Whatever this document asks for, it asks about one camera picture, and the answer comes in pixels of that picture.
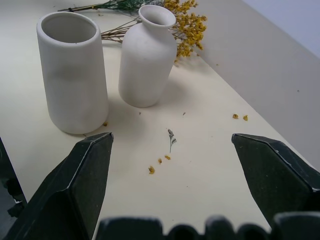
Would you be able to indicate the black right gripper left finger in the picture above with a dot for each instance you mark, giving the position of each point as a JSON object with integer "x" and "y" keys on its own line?
{"x": 67, "y": 190}

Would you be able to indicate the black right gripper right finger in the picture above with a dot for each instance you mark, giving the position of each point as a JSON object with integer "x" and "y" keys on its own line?
{"x": 270, "y": 175}

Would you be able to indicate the white cylindrical ceramic vase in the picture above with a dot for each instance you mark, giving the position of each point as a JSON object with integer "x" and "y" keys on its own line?
{"x": 73, "y": 75}

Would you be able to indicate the white bottle-shaped ceramic vase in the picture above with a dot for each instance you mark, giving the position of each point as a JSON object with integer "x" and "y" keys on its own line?
{"x": 146, "y": 60}

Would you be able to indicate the yellow flower crumb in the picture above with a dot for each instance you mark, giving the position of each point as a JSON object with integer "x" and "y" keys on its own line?
{"x": 167, "y": 157}
{"x": 159, "y": 161}
{"x": 235, "y": 116}
{"x": 245, "y": 117}
{"x": 151, "y": 170}
{"x": 105, "y": 123}

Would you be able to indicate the small grey leaf fragment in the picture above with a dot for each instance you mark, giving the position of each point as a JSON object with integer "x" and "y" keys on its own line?
{"x": 171, "y": 139}

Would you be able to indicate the yellow dried flower bunch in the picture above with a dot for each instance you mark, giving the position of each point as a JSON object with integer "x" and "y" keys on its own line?
{"x": 187, "y": 27}

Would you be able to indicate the green leafy plant sprig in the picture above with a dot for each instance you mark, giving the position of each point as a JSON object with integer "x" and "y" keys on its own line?
{"x": 112, "y": 4}

